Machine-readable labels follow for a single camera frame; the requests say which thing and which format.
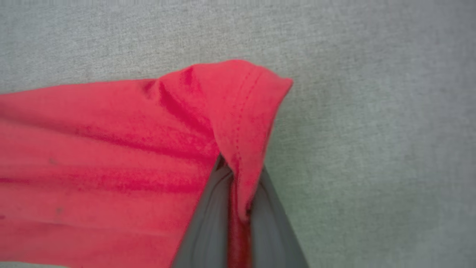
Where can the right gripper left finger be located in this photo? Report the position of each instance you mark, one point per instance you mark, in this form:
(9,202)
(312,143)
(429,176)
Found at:
(208,230)

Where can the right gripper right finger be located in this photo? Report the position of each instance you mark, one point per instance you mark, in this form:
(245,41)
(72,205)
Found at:
(273,238)

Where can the red and white jersey garment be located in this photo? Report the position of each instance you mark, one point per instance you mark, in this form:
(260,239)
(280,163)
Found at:
(111,149)

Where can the grey fabric sofa cushion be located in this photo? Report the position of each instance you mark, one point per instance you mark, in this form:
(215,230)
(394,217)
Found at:
(372,111)

